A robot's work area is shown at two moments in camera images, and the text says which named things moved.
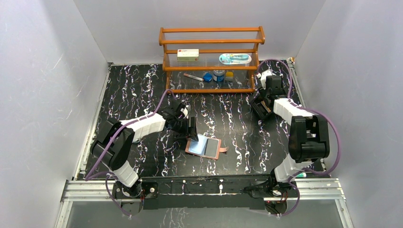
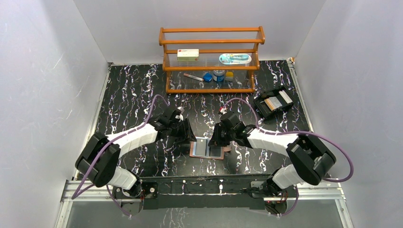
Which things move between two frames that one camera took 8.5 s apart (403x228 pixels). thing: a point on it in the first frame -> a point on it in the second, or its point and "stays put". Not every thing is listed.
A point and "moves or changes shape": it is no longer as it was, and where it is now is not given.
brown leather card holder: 206,146 moves or changes shape
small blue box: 207,77 stays put
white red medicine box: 188,54 stays put
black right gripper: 284,92 -> 215,140
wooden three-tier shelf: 210,60 stays put
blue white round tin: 218,75 stays put
